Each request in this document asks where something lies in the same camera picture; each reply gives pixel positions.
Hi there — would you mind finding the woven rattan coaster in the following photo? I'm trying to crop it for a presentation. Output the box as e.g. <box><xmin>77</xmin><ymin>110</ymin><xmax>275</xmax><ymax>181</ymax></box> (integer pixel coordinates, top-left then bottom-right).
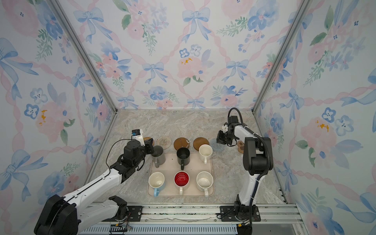
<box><xmin>144</xmin><ymin>137</ymin><xmax>154</xmax><ymax>146</ymax></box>

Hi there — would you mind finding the brown paw shaped coaster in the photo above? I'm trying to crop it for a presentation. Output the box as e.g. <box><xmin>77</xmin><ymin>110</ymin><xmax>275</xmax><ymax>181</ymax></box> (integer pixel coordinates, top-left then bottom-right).
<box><xmin>237</xmin><ymin>141</ymin><xmax>244</xmax><ymax>153</ymax></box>

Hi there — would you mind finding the plain brown wooden coaster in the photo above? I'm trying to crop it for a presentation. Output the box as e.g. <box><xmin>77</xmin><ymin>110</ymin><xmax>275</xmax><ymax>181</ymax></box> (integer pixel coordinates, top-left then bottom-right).
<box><xmin>193</xmin><ymin>137</ymin><xmax>209</xmax><ymax>151</ymax></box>

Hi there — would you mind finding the colourful stitched white coaster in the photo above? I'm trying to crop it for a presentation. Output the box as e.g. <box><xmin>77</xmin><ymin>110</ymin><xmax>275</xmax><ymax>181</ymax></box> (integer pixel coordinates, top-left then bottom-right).
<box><xmin>157</xmin><ymin>136</ymin><xmax>171</xmax><ymax>149</ymax></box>

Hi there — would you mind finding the scratched brown wooden coaster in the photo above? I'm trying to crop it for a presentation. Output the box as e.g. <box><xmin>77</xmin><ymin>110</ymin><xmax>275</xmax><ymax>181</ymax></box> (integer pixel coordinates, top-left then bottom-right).
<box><xmin>173</xmin><ymin>137</ymin><xmax>190</xmax><ymax>150</ymax></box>

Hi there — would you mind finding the blue grey woven coaster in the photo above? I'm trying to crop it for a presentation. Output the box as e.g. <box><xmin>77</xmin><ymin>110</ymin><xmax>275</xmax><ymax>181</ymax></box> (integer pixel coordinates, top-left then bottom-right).
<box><xmin>209</xmin><ymin>138</ymin><xmax>225</xmax><ymax>152</ymax></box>

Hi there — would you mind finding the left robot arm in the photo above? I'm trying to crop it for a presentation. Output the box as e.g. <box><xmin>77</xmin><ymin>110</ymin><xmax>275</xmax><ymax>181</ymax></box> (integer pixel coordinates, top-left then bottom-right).
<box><xmin>34</xmin><ymin>137</ymin><xmax>154</xmax><ymax>235</ymax></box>

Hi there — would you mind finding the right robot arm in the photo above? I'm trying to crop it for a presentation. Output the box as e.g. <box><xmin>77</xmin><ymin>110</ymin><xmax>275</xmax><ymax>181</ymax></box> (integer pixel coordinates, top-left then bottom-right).
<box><xmin>216</xmin><ymin>116</ymin><xmax>273</xmax><ymax>225</ymax></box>

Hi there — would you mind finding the cream mug back right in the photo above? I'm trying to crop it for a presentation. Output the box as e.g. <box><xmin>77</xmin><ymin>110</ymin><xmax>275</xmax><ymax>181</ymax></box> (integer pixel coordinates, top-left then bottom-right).
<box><xmin>199</xmin><ymin>145</ymin><xmax>213</xmax><ymax>164</ymax></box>

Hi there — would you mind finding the grey mug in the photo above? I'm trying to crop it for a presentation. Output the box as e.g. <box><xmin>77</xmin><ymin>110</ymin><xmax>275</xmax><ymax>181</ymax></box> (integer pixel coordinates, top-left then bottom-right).
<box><xmin>152</xmin><ymin>146</ymin><xmax>165</xmax><ymax>168</ymax></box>

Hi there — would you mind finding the black mug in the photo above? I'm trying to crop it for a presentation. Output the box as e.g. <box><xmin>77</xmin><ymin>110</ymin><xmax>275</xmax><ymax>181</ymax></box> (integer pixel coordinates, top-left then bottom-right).
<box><xmin>176</xmin><ymin>147</ymin><xmax>191</xmax><ymax>171</ymax></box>

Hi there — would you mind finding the white mug front right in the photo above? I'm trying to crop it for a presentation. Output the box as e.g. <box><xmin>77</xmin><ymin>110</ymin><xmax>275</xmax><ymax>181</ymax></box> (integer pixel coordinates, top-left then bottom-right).
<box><xmin>196</xmin><ymin>171</ymin><xmax>213</xmax><ymax>198</ymax></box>

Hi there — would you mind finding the beige serving tray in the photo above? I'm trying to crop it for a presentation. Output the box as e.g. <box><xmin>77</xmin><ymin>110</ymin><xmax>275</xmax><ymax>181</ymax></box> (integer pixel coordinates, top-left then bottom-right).
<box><xmin>147</xmin><ymin>153</ymin><xmax>214</xmax><ymax>197</ymax></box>

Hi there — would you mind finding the red inside white mug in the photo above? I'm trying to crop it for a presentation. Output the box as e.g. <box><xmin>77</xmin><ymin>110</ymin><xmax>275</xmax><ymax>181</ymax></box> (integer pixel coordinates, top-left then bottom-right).
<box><xmin>174</xmin><ymin>171</ymin><xmax>190</xmax><ymax>196</ymax></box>

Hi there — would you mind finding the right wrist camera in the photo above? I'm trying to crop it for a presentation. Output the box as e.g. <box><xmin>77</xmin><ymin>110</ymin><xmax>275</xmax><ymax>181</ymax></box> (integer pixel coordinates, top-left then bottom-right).
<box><xmin>222</xmin><ymin>124</ymin><xmax>228</xmax><ymax>133</ymax></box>

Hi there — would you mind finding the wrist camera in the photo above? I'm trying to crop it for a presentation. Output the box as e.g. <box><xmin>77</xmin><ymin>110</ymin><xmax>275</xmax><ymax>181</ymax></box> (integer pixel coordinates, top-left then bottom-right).
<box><xmin>131</xmin><ymin>129</ymin><xmax>145</xmax><ymax>146</ymax></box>
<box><xmin>222</xmin><ymin>124</ymin><xmax>228</xmax><ymax>133</ymax></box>

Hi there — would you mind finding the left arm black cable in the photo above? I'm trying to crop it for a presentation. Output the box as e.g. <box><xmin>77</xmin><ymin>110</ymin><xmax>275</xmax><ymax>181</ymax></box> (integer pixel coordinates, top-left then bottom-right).
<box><xmin>105</xmin><ymin>138</ymin><xmax>133</xmax><ymax>171</ymax></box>

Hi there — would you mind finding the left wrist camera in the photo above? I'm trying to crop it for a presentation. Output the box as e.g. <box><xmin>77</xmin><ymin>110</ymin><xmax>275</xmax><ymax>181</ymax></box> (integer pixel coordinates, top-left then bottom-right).
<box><xmin>131</xmin><ymin>129</ymin><xmax>145</xmax><ymax>146</ymax></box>

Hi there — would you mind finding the white mug blue handle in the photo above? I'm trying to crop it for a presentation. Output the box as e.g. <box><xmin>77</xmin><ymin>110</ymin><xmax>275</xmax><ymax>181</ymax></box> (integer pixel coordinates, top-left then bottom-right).
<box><xmin>148</xmin><ymin>172</ymin><xmax>165</xmax><ymax>197</ymax></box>

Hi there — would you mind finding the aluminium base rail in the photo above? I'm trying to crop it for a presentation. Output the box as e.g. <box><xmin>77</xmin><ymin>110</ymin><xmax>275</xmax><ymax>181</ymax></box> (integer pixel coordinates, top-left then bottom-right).
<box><xmin>78</xmin><ymin>204</ymin><xmax>308</xmax><ymax>235</ymax></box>

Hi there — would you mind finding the right aluminium corner post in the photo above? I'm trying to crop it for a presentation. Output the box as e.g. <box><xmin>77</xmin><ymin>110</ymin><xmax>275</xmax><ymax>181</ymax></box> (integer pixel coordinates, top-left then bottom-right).
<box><xmin>252</xmin><ymin>0</ymin><xmax>311</xmax><ymax>115</ymax></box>

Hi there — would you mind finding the aluminium corner post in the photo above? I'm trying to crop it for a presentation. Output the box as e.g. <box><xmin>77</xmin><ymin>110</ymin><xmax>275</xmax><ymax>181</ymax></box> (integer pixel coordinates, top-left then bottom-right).
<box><xmin>252</xmin><ymin>0</ymin><xmax>311</xmax><ymax>115</ymax></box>
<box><xmin>47</xmin><ymin>0</ymin><xmax>118</xmax><ymax>113</ymax></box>

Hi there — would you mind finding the left aluminium corner post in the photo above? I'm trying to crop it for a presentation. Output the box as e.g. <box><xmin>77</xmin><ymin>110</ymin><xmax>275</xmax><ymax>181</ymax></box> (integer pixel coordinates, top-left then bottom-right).
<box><xmin>47</xmin><ymin>0</ymin><xmax>118</xmax><ymax>113</ymax></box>

